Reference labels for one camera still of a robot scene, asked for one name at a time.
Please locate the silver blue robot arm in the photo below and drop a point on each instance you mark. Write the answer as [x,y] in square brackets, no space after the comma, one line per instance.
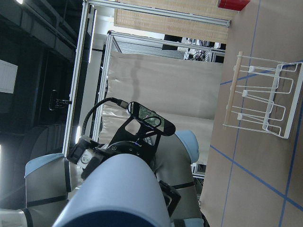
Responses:
[122,192]

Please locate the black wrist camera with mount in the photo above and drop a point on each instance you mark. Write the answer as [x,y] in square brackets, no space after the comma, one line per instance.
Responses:
[145,141]

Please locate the white wire cup holder rack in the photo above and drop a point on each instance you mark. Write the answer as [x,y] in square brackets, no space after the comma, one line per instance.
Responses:
[264,95]

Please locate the brown paper table cover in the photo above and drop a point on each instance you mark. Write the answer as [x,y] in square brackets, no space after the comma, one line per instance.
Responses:
[253,178]

